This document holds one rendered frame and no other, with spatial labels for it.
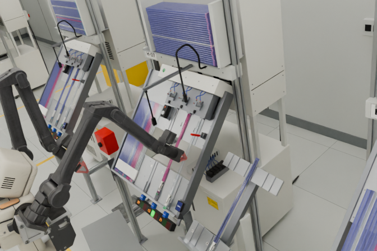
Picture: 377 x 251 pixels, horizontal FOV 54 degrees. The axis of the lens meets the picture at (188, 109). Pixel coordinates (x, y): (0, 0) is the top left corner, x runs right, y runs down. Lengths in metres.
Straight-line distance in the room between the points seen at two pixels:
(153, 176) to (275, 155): 0.81
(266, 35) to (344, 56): 1.30
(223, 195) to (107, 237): 0.69
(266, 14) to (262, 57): 0.23
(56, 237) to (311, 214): 1.85
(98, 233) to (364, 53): 2.32
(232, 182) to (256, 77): 0.66
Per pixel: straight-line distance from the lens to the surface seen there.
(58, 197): 1.52
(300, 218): 2.91
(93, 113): 1.44
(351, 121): 3.51
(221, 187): 2.26
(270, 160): 2.42
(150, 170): 2.20
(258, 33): 2.02
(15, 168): 1.59
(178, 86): 2.11
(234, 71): 1.86
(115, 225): 2.26
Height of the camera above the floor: 2.10
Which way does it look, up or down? 28 degrees down
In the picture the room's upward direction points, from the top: 12 degrees counter-clockwise
